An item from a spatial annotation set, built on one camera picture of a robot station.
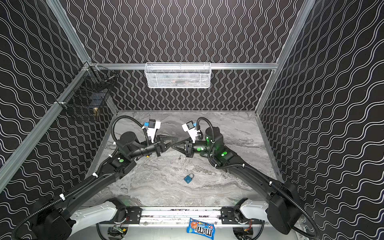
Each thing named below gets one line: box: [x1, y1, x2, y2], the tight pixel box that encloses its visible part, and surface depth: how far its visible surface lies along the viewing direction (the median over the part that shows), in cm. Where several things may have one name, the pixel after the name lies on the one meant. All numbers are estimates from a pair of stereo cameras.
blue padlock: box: [183, 173, 195, 184], surface depth 88 cm
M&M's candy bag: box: [186, 217, 216, 240], surface depth 72 cm
